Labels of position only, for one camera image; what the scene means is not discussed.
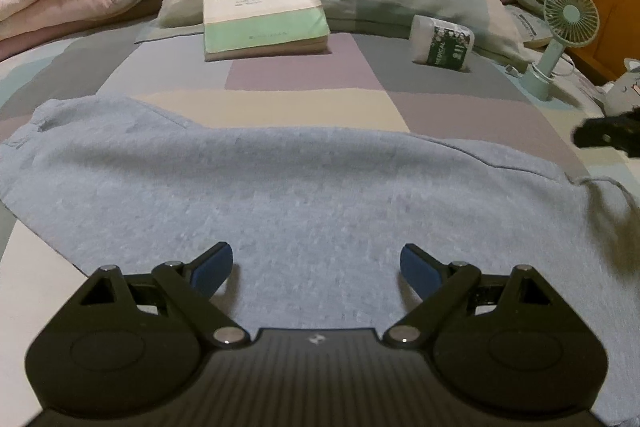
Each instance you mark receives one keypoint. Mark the patchwork bed sheet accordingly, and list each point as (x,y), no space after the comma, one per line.
(300,77)

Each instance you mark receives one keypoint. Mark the green handheld fan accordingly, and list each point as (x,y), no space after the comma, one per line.
(570,14)

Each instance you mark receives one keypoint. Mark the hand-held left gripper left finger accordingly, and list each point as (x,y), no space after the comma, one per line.
(212,269)

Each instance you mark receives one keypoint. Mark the grey cat face cushion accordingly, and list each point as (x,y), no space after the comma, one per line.
(622,89)

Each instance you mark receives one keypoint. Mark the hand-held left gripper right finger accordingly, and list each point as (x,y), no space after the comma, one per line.
(420,274)

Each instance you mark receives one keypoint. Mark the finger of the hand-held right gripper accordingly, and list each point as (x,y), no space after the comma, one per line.
(610,132)

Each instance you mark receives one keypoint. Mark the green tissue packet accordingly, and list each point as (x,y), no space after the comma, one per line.
(445,42)

